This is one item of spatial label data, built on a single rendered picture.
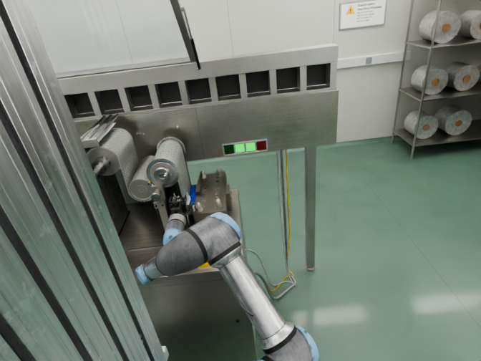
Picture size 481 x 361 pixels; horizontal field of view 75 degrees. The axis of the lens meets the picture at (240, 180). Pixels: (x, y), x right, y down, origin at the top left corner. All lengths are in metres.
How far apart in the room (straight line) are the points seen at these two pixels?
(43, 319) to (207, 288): 1.21
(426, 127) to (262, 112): 2.99
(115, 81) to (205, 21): 2.35
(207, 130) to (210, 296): 0.84
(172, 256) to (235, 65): 1.02
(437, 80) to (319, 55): 2.69
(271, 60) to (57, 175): 1.39
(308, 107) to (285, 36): 2.35
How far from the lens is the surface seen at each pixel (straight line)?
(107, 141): 1.54
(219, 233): 0.94
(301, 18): 4.03
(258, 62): 1.63
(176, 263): 0.93
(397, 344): 2.33
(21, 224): 0.32
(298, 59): 1.66
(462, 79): 4.41
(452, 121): 4.55
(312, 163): 2.05
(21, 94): 0.34
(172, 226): 1.28
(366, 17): 4.24
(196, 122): 1.70
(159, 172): 1.45
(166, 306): 1.64
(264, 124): 1.71
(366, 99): 4.46
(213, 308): 1.63
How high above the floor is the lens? 1.89
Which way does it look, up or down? 30 degrees down
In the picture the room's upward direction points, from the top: 7 degrees counter-clockwise
